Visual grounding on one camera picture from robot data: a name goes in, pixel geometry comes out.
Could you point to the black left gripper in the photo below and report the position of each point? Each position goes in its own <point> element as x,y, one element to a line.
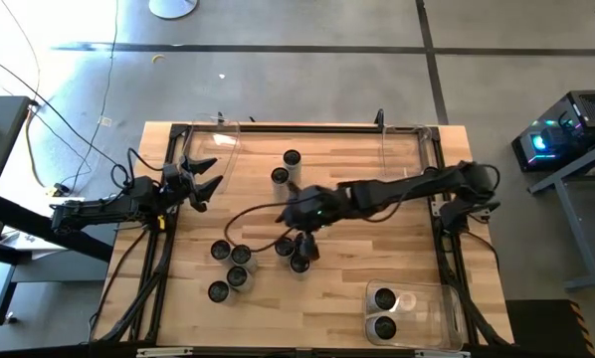
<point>175,191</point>

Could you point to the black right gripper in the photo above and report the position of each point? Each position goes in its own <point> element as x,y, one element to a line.
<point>315,209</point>

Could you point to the white can orange print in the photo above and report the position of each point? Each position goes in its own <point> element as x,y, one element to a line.
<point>280,176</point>
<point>300,264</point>
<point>291,158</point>

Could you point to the clear plastic bin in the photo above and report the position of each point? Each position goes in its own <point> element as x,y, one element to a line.
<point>402,149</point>
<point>223,144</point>
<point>432,318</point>

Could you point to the white can blue palm print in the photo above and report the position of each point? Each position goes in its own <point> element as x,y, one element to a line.
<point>384,298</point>
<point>241,254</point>
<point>384,328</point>
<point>237,276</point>

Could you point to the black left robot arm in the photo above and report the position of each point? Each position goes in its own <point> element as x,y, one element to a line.
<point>93,211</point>

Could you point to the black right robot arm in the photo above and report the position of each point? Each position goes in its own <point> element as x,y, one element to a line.
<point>402,189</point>

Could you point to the black table clamp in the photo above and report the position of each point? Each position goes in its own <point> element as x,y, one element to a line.
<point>221,118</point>
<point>379,117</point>

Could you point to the white floor label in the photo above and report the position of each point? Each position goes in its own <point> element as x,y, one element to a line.
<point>105,121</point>

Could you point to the yellow floor scrap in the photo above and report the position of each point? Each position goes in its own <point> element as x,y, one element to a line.
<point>154,58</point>

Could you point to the yellow and black plug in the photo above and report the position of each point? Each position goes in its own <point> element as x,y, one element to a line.
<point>59,189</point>

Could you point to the white round stand base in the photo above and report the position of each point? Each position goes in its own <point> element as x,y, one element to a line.
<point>173,7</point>

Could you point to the white paper sheet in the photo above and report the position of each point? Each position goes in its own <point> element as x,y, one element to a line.
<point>26,242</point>

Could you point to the black box with yellow stripes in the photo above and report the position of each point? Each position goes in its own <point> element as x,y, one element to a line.
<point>546,328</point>

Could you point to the black computer with coloured lights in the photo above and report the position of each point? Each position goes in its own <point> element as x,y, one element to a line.
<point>591,107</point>

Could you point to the black aluminium table frame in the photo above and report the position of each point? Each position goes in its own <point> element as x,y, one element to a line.
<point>327,128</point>

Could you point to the silver metal bracket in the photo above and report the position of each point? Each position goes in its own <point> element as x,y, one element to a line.
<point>165,352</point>
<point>442,354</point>

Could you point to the grey metal desk frame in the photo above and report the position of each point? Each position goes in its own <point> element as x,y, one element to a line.
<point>578,231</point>

